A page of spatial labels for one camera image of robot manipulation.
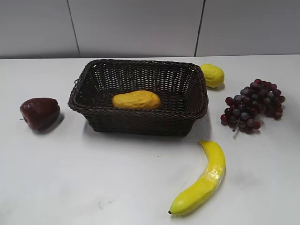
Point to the orange-yellow mango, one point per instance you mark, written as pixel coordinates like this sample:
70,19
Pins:
140,99

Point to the yellow lemon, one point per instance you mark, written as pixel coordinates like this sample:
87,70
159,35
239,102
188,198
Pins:
214,75

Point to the yellow banana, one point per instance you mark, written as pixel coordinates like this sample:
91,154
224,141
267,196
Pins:
206,185

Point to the dark red apple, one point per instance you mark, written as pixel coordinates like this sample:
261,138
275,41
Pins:
40,113

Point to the black woven basket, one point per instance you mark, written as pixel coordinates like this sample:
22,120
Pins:
180,86

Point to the purple grape bunch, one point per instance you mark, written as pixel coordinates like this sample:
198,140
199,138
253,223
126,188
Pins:
243,110

